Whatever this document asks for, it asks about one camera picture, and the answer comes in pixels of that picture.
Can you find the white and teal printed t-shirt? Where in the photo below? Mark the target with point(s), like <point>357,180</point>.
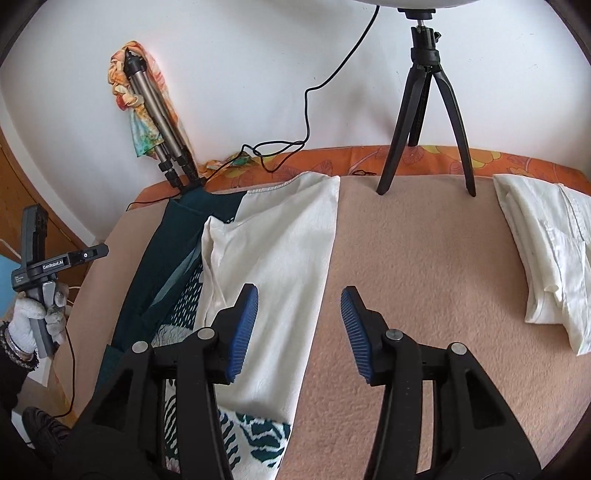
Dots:
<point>286,240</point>

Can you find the person's left forearm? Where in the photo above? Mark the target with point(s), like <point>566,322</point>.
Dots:
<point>11,369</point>

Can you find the folded silver tripod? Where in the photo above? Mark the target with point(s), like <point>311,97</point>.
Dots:
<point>157,120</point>

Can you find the black shoe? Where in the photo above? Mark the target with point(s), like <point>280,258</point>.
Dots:
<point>41,427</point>

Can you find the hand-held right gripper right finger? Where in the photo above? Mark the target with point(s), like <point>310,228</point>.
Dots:
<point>355,332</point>

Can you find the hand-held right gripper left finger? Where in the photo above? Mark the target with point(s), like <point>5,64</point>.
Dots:
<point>242,332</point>

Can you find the beige blanket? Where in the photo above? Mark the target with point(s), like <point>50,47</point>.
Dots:
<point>415,258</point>

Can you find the blue panel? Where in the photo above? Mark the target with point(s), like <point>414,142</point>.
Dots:
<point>5,286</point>

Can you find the folded white shirt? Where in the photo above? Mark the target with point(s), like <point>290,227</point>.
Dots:
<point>545,258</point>

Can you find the black mini tripod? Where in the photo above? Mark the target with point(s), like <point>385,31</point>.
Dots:
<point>422,55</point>

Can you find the wooden cabinet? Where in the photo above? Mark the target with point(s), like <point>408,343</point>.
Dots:
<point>27,184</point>

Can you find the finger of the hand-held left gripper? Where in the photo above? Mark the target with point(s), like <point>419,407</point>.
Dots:
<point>90,254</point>

